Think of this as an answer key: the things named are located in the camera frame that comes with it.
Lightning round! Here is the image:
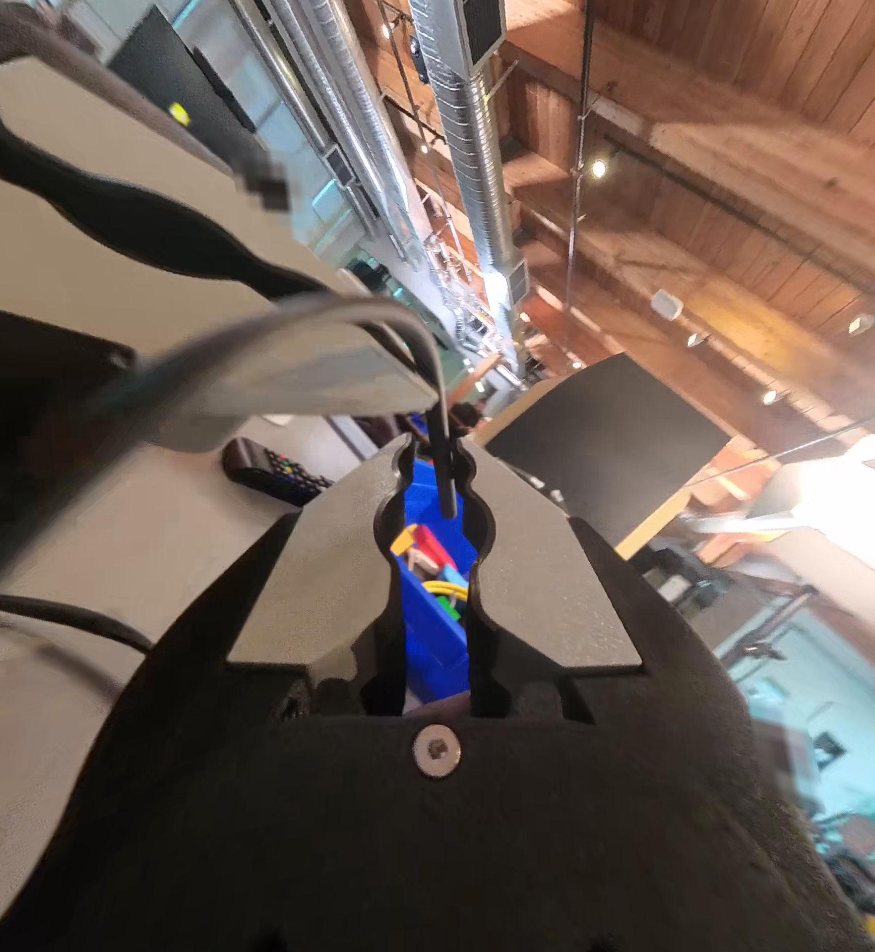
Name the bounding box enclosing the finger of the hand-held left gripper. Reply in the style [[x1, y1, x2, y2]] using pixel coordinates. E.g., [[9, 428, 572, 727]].
[[0, 165, 440, 452], [0, 56, 368, 296]]

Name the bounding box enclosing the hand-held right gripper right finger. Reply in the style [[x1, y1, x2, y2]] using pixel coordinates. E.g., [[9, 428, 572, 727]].
[[454, 437, 644, 718]]

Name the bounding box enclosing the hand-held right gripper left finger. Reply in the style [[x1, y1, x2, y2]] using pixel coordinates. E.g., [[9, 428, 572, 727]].
[[226, 433, 418, 716]]

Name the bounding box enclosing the black cable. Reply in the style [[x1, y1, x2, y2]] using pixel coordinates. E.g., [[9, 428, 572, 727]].
[[0, 294, 461, 655]]

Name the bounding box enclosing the large black monitor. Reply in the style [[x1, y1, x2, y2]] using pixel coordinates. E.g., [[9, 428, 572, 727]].
[[106, 3, 260, 150]]

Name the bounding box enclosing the red block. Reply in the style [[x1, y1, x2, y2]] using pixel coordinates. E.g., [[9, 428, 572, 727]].
[[408, 524, 446, 570]]

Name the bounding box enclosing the blue plastic bin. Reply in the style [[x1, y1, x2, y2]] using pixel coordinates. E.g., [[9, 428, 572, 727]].
[[400, 455, 481, 704]]

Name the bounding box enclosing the black remote control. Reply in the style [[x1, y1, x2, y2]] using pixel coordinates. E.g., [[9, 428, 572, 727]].
[[222, 437, 334, 508]]

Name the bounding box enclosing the black wood-rimmed board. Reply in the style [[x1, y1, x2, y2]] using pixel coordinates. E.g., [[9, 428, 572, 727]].
[[475, 353, 732, 559]]

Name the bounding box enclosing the yellow cable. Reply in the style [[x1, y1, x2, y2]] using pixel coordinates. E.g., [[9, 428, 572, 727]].
[[423, 579, 472, 618]]

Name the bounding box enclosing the silver spiral duct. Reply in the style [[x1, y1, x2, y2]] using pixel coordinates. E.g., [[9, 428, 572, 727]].
[[259, 0, 424, 250]]

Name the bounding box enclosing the silver ventilation duct with vents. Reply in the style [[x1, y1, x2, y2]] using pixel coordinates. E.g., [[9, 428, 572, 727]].
[[408, 0, 531, 298]]

